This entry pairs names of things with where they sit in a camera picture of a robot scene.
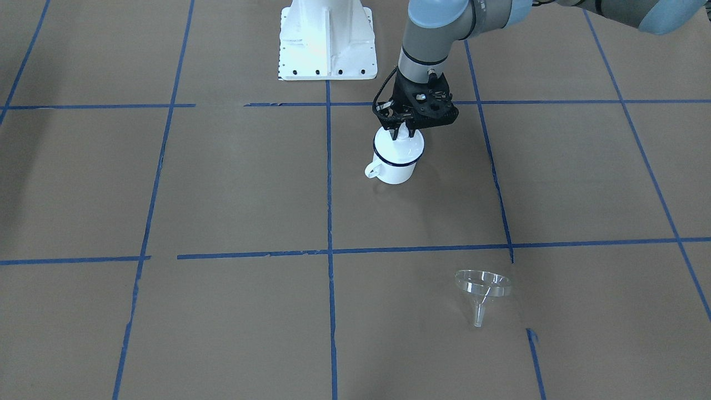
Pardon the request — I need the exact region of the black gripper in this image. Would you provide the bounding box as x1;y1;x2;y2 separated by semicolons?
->
381;68;459;140

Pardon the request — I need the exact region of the clear glass funnel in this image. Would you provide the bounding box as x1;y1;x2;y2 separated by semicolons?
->
454;270;513;328

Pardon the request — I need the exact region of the white mug lid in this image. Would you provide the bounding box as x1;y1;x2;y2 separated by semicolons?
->
373;127;425;163

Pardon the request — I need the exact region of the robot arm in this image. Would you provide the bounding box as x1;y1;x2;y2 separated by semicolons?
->
372;1;704;139

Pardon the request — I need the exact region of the white enamel mug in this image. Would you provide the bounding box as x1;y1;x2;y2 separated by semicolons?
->
364;147;424;185

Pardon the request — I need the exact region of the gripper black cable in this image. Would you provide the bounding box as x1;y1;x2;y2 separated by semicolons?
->
371;66;399;118

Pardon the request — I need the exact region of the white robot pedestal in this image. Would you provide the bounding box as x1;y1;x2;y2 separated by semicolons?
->
278;1;378;81

